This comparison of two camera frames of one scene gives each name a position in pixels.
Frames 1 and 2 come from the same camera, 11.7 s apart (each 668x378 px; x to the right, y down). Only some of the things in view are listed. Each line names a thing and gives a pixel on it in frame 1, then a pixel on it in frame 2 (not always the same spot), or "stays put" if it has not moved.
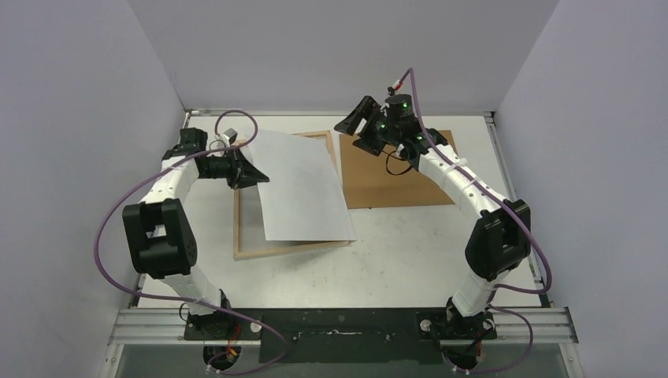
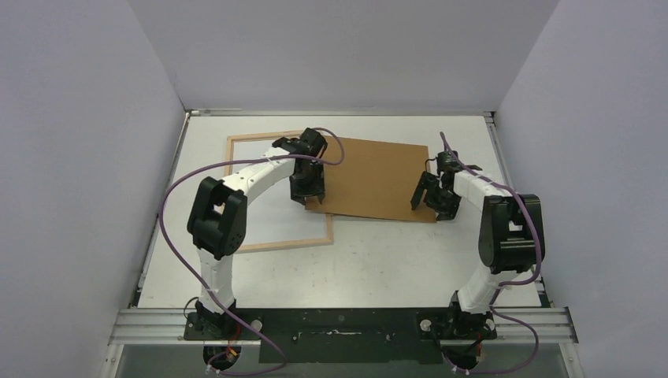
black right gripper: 369,125 → 432,191
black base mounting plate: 342,335 stays put
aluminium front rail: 134,325 stays put
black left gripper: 243,173 → 316,190
